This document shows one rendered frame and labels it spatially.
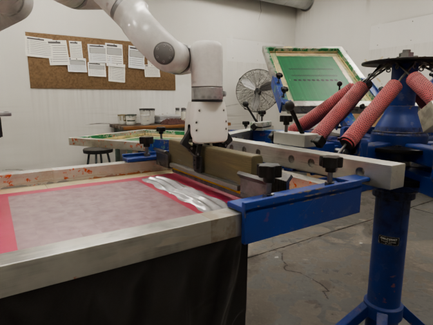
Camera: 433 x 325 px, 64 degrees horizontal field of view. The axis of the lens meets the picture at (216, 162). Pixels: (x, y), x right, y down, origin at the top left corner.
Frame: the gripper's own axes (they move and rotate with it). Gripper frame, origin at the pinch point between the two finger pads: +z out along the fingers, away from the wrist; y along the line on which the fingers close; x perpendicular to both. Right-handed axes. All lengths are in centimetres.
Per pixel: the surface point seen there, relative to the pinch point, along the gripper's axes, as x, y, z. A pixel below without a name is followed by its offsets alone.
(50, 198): -9.8, 34.4, 6.0
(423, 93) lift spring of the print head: 17, -65, -17
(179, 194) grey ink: 3.8, 9.7, 5.5
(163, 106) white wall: -380, -160, -9
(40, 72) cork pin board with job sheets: -379, -7, -48
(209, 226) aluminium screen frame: 29.2, 17.4, 3.5
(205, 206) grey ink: 14.8, 9.6, 5.5
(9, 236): 9.9, 42.8, 6.0
